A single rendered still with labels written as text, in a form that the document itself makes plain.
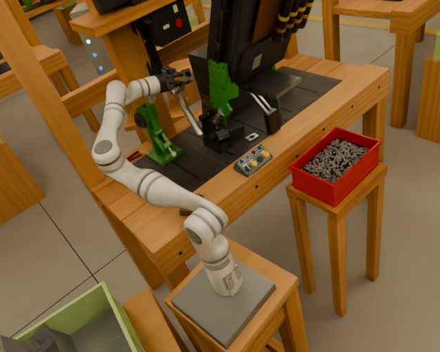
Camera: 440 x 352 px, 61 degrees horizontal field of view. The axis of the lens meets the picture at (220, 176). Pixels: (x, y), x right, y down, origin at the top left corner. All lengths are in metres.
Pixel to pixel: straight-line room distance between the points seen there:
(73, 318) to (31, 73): 0.91
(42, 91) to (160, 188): 0.76
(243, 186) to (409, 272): 1.16
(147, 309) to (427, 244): 1.65
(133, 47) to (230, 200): 0.79
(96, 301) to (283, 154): 0.93
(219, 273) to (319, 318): 1.11
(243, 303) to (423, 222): 1.60
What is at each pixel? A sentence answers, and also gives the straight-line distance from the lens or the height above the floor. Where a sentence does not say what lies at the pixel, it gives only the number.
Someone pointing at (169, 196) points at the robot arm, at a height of 1.22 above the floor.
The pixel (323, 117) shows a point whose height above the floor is 0.90.
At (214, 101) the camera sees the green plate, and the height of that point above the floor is 1.10.
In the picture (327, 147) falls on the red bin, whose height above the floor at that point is 0.88.
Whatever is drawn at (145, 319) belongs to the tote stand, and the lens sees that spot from 1.39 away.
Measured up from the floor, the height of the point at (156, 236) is 0.90.
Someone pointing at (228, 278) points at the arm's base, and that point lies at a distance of 1.14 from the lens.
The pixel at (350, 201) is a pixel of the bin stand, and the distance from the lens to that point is 1.54.
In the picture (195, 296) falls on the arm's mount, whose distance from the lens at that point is 1.25.
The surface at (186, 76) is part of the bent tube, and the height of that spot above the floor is 1.26.
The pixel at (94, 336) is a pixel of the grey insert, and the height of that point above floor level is 0.85.
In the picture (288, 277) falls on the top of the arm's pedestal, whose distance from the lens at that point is 1.26.
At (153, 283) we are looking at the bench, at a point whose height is 0.06.
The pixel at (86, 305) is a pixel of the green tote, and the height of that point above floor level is 0.92.
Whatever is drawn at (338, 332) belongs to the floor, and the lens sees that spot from 2.11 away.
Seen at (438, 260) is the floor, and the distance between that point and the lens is 2.40.
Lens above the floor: 1.90
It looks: 39 degrees down
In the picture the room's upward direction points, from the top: 17 degrees counter-clockwise
